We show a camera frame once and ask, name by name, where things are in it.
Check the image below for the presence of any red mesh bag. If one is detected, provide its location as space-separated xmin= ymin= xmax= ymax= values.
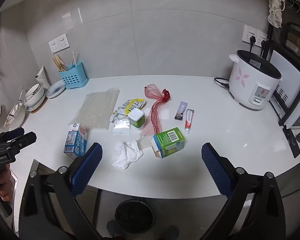
xmin=139 ymin=84 xmax=171 ymax=138

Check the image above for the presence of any person's left hand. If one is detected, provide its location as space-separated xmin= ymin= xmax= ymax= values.
xmin=0 ymin=166 xmax=15 ymax=202

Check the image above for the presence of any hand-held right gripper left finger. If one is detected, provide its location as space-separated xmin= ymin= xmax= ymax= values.
xmin=19 ymin=142 xmax=105 ymax=240

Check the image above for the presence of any black trash bin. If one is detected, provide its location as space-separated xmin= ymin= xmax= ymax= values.
xmin=115 ymin=199 xmax=156 ymax=235

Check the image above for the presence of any crumpled white tissue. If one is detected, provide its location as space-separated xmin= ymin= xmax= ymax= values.
xmin=111 ymin=141 xmax=143 ymax=170

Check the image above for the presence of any blue utensil holder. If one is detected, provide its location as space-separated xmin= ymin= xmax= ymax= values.
xmin=59 ymin=62 xmax=89 ymax=90

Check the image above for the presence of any white microwave oven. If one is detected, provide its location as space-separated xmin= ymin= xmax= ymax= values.
xmin=269 ymin=50 xmax=300 ymax=128

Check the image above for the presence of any clear plastic bag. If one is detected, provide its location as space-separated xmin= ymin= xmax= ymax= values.
xmin=113 ymin=119 xmax=131 ymax=136

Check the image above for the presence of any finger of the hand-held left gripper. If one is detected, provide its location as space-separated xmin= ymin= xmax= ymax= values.
xmin=7 ymin=132 xmax=37 ymax=153
xmin=0 ymin=127 xmax=25 ymax=143

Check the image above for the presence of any stack of white bowls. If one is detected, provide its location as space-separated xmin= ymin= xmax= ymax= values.
xmin=24 ymin=84 xmax=48 ymax=114

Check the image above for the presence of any clear bubble wrap sheet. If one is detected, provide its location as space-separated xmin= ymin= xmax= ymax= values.
xmin=68 ymin=87 xmax=120 ymax=130

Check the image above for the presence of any white floral rice cooker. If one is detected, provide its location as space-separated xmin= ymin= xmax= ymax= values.
xmin=227 ymin=50 xmax=283 ymax=110

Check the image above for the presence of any white wall socket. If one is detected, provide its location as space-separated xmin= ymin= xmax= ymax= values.
xmin=242 ymin=25 xmax=258 ymax=44
xmin=256 ymin=31 xmax=268 ymax=48
xmin=58 ymin=34 xmax=70 ymax=50
xmin=49 ymin=39 xmax=60 ymax=54

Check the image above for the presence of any hanging white cloth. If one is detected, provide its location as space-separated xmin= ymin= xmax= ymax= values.
xmin=268 ymin=0 xmax=286 ymax=28

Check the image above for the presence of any yellow snack wrapper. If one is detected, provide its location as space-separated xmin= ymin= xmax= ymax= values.
xmin=111 ymin=99 xmax=146 ymax=123

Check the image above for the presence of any bundle of wooden chopsticks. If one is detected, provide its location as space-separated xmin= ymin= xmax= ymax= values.
xmin=52 ymin=54 xmax=68 ymax=72

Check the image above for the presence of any green jar with white lid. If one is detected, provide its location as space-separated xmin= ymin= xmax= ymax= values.
xmin=128 ymin=108 xmax=146 ymax=128

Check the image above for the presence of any beige paper piece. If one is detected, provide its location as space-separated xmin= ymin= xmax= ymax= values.
xmin=136 ymin=138 xmax=153 ymax=153

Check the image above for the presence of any green drink carton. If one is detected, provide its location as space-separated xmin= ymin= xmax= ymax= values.
xmin=151 ymin=127 xmax=186 ymax=159

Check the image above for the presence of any white pitcher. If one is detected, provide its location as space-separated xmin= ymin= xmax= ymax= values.
xmin=35 ymin=66 xmax=50 ymax=90

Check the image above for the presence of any white toothpaste tube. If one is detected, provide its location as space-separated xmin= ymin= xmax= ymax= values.
xmin=184 ymin=109 xmax=195 ymax=134

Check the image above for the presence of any black power cord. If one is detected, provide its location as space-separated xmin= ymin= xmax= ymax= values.
xmin=214 ymin=77 xmax=230 ymax=88

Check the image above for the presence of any grey slipper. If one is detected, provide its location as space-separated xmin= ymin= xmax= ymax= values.
xmin=107 ymin=219 xmax=123 ymax=238

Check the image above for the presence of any white bowl with lid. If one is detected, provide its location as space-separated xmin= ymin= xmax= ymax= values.
xmin=4 ymin=100 xmax=26 ymax=128

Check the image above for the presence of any purple sachet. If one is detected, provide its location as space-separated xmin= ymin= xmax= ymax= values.
xmin=175 ymin=101 xmax=188 ymax=120

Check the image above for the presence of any blue and white milk carton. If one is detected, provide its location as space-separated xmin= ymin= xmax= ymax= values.
xmin=63 ymin=124 xmax=88 ymax=159

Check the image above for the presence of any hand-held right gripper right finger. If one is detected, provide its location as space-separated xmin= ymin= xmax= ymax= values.
xmin=201 ymin=142 xmax=287 ymax=240

